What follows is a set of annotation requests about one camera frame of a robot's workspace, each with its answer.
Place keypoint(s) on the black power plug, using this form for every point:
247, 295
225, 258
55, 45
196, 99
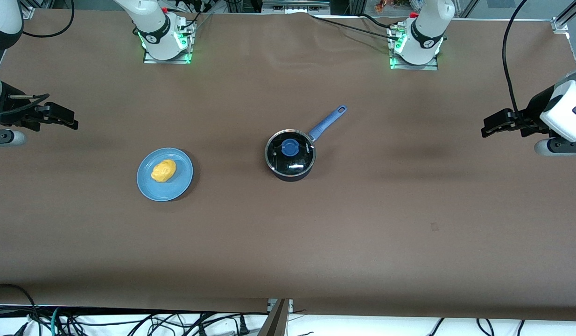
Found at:
243, 325

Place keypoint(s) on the brown table cover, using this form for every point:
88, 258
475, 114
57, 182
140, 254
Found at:
316, 242

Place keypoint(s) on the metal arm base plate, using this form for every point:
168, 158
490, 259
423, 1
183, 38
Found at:
430, 66
185, 58

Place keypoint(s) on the aluminium profile bar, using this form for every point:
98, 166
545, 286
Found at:
276, 322

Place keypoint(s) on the aluminium frame corner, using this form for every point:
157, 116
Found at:
568, 18

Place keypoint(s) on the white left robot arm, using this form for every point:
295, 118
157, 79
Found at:
425, 28

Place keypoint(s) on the grey device box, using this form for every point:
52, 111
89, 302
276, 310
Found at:
295, 5

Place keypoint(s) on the blue round plate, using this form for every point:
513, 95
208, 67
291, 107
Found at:
176, 184

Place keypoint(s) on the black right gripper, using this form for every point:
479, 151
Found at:
9, 108

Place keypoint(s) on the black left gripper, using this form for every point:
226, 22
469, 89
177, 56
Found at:
533, 112

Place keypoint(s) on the yellow potato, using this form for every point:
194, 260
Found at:
163, 171

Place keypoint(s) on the colourful small objects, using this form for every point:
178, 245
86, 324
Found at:
395, 4

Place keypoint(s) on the glass lid blue knob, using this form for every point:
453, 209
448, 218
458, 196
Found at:
292, 161

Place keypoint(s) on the aluminium corner bracket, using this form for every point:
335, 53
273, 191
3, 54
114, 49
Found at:
26, 9

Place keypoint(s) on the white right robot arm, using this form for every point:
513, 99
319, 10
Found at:
152, 23

